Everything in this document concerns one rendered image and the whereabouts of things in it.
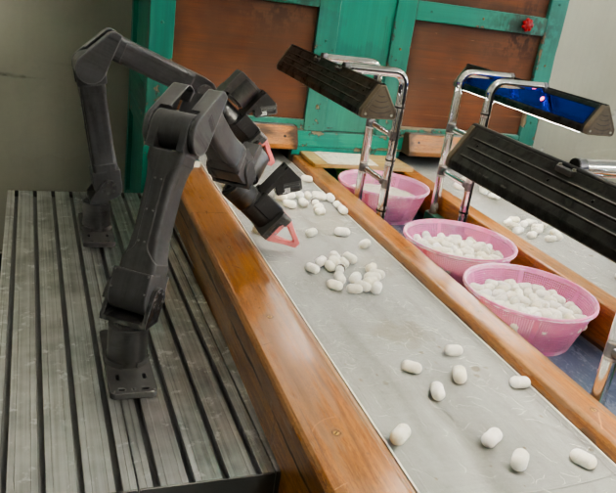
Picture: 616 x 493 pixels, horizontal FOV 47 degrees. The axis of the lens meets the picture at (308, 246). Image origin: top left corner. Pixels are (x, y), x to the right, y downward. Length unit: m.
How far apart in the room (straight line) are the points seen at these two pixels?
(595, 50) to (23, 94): 2.60
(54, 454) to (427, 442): 0.49
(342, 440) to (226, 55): 1.47
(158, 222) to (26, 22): 1.81
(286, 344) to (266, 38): 1.28
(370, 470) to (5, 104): 2.28
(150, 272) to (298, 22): 1.26
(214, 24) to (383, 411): 1.41
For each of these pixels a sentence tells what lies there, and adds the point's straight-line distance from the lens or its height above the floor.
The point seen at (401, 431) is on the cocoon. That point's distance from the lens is 0.95.
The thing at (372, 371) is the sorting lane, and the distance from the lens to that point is 1.11.
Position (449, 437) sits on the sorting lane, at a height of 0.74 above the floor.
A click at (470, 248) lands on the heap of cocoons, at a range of 1.72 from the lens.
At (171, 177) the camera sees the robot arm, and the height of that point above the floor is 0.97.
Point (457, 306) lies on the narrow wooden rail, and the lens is 1.35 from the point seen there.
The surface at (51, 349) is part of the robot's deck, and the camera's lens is 1.24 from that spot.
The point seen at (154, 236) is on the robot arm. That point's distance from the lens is 1.11.
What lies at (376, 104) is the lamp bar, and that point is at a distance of 1.45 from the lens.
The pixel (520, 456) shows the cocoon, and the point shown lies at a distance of 0.97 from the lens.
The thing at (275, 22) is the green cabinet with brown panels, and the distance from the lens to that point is 2.19.
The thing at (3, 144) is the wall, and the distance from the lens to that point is 2.92.
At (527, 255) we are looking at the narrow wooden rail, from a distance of 1.71.
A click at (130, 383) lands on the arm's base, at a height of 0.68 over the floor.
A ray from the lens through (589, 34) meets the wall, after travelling 3.76.
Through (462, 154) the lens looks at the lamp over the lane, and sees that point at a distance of 1.11.
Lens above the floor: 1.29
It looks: 21 degrees down
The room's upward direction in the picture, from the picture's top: 8 degrees clockwise
